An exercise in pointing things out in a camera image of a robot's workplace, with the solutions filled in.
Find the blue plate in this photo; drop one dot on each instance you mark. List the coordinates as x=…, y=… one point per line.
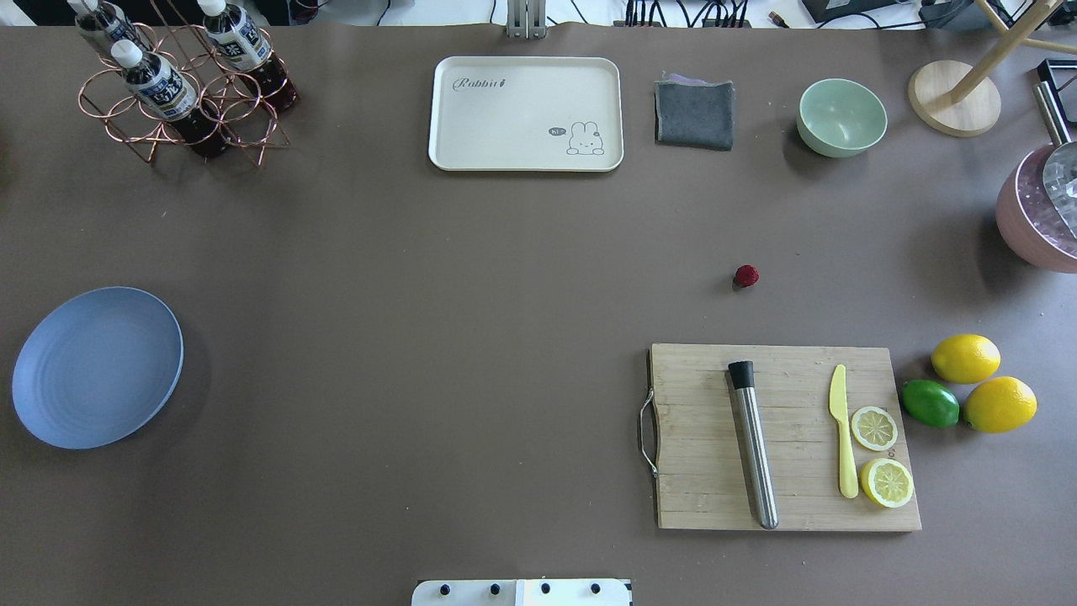
x=98, y=368

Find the red strawberry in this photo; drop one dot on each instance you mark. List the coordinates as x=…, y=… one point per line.
x=746, y=276

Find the cream rabbit tray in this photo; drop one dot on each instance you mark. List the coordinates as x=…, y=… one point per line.
x=515, y=113

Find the steel muddler black tip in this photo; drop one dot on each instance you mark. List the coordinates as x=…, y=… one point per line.
x=742, y=377

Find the grey folded cloth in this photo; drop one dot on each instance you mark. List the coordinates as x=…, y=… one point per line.
x=695, y=112

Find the yellow plastic knife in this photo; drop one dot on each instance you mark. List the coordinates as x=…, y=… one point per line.
x=839, y=410

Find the mint green bowl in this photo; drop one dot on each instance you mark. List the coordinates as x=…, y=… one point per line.
x=840, y=118

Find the lemon slice on board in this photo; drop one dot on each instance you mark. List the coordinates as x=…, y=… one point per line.
x=874, y=428

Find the lemon half on board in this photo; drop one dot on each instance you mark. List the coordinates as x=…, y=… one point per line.
x=887, y=482

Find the lower middle drink bottle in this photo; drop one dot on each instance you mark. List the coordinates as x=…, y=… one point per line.
x=244, y=48

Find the drink bottle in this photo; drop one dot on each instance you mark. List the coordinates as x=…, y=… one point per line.
x=156, y=82
x=244, y=48
x=102, y=24

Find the green lime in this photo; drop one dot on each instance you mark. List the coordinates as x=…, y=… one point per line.
x=930, y=402

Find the yellow lemon upper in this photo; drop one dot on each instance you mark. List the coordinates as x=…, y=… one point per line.
x=965, y=359

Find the yellow lemon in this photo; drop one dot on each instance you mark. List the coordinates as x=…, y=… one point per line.
x=965, y=359
x=1000, y=405

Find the top drink bottle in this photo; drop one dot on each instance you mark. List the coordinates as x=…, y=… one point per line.
x=156, y=82

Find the wooden stand with round base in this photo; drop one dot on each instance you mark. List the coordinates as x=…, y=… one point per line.
x=958, y=99

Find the yellow lemon lower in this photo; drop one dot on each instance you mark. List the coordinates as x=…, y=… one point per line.
x=1000, y=405

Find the pink bowl of ice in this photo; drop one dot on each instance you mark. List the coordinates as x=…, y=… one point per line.
x=1028, y=222

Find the lower outer drink bottle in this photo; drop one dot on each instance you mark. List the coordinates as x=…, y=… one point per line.
x=102, y=24

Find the steel ice scoop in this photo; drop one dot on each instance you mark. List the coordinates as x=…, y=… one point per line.
x=1059, y=172

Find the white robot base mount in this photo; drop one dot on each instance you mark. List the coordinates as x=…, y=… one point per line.
x=541, y=591

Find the copper wire bottle rack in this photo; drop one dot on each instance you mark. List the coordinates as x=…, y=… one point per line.
x=247, y=121

